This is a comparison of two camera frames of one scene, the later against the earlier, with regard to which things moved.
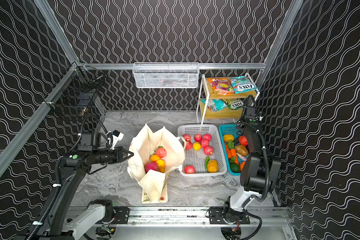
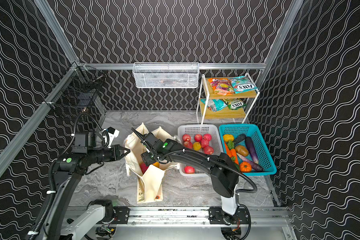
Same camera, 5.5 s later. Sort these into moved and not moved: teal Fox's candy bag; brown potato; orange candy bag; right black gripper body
Moved: right black gripper body
Not moved: orange candy bag; teal Fox's candy bag; brown potato
